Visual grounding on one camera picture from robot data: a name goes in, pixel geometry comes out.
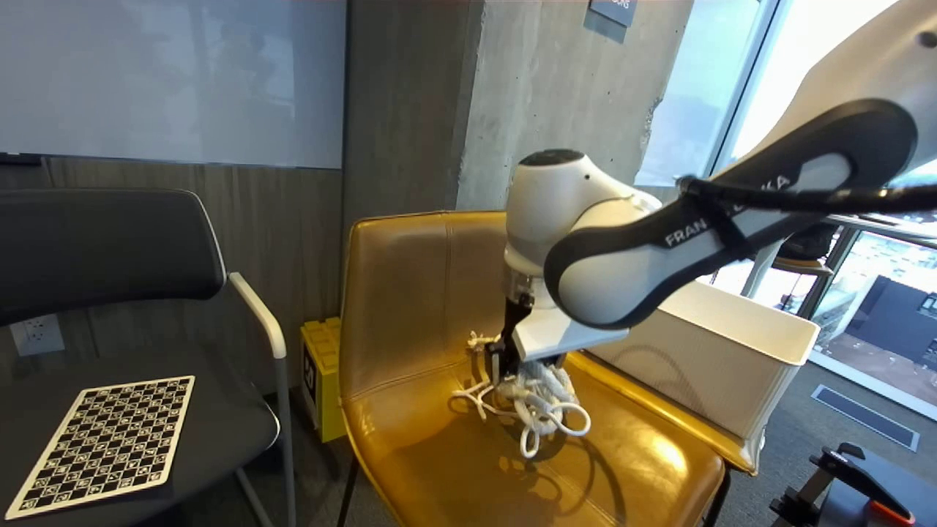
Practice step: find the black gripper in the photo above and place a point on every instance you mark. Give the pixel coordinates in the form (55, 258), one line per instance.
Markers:
(518, 323)

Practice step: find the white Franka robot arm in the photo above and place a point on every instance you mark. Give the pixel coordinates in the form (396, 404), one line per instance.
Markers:
(604, 272)

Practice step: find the white plastic basket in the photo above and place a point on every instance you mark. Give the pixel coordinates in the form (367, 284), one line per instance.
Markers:
(742, 361)

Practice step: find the gold chair with wide backrest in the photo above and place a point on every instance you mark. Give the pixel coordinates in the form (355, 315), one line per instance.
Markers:
(430, 294)

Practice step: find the yellow box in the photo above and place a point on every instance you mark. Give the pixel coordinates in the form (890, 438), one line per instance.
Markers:
(323, 380)

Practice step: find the gold chair with narrow backrest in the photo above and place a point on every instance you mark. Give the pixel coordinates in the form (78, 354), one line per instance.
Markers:
(685, 404)

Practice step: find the white round table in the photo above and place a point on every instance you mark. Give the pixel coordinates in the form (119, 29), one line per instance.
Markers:
(762, 266)

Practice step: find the tan chair with black jacket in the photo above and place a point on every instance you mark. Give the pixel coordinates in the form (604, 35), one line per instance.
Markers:
(810, 250)

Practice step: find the frosted window panel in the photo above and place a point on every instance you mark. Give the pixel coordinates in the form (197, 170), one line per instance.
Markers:
(699, 96)

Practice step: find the floor vent grille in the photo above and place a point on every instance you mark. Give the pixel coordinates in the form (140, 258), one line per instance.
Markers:
(866, 416)

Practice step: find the white perforated mat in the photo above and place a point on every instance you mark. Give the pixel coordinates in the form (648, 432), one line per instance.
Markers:
(108, 443)

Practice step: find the black marker holder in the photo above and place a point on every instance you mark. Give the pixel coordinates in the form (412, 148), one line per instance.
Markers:
(18, 155)

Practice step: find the grey wall sign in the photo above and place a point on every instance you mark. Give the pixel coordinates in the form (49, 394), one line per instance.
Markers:
(614, 10)

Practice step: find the black chair with white frame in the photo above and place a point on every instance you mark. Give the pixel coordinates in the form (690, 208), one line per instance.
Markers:
(99, 244)

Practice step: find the white wall whiteboard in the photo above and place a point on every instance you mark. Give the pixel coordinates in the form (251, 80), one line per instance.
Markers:
(166, 76)

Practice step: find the white wall outlet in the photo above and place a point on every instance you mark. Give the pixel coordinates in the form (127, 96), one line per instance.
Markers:
(36, 335)

